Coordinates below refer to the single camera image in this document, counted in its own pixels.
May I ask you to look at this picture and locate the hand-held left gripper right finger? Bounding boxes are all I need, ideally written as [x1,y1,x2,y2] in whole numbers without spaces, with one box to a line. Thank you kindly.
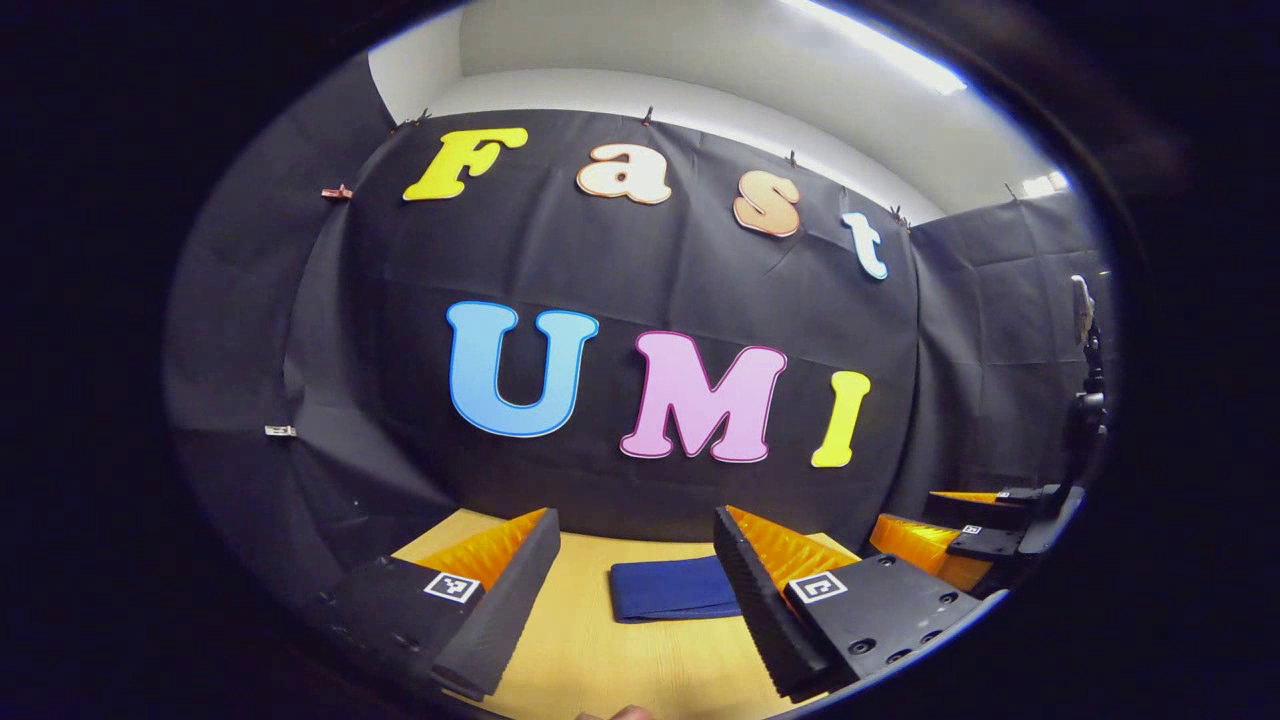
[711,504,1008,704]

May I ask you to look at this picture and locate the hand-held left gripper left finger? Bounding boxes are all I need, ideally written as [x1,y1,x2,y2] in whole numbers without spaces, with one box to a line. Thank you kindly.
[322,507,563,702]

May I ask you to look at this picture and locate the blue denim jeans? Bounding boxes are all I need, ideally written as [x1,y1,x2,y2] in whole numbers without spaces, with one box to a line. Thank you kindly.
[608,556,743,624]

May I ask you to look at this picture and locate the black backdrop cloth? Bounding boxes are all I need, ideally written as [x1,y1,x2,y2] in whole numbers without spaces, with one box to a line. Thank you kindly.
[165,55,1116,601]

